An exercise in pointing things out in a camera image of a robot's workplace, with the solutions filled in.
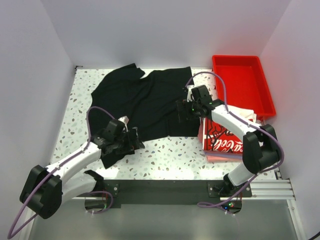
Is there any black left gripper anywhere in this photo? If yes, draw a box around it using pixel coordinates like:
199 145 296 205
113 127 144 155

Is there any black t-shirt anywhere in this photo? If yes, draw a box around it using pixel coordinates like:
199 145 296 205
86 63 202 170

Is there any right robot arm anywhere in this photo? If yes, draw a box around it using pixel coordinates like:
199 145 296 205
176 85 284 197

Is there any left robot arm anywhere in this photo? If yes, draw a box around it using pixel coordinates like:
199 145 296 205
19 117 145 219

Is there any folded red coca-cola t-shirt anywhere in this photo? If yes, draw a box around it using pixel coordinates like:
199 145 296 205
198 118 243 154

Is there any red plastic bin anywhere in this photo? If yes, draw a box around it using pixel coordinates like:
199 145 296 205
212 55 276 121

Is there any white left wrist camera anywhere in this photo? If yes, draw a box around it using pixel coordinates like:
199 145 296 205
118 115 129 131

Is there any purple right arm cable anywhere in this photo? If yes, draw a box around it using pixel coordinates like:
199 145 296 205
185 71 285 215

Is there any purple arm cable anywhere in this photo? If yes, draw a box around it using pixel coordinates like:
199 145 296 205
185 71 285 215
7 106 115 240

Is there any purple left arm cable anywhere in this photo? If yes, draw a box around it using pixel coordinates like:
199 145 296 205
7 106 115 240

